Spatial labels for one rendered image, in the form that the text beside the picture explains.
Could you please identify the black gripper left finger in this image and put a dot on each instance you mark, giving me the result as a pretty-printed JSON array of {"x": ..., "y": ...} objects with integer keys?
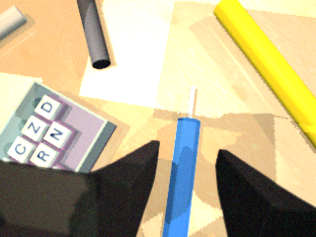
[{"x": 108, "y": 202}]

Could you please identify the blue stylus with grey metal tip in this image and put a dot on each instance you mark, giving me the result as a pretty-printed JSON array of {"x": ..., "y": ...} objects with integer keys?
[{"x": 182, "y": 179}]

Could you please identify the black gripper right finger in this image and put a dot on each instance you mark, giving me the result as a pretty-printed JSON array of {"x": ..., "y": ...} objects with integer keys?
[{"x": 253, "y": 205}]

